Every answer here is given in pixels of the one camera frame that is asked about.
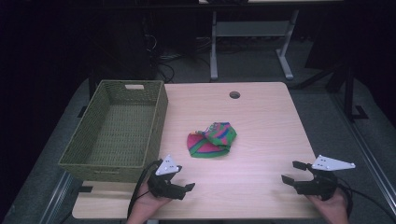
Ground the colourful striped cloth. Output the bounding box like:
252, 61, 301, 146
186, 121, 238, 159

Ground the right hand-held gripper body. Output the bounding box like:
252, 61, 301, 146
293, 155, 357, 202

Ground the black metal stand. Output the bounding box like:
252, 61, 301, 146
292, 59, 370, 123

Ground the grey metal floor rail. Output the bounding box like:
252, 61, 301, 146
38, 171, 75, 224
330, 91, 396, 217

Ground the person's left hand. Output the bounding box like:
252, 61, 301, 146
125, 181, 172, 224

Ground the person's right hand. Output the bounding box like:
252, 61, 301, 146
304, 187, 350, 224

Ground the grey metal desk frame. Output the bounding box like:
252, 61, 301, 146
209, 8, 301, 81

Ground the tangle of floor cables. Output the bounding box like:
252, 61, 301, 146
141, 33, 213, 84

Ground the green woven basket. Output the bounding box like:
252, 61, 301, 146
58, 79, 169, 184

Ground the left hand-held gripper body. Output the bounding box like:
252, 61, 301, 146
147, 154, 187, 201

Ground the black computer tower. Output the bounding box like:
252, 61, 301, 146
89, 12, 158, 82

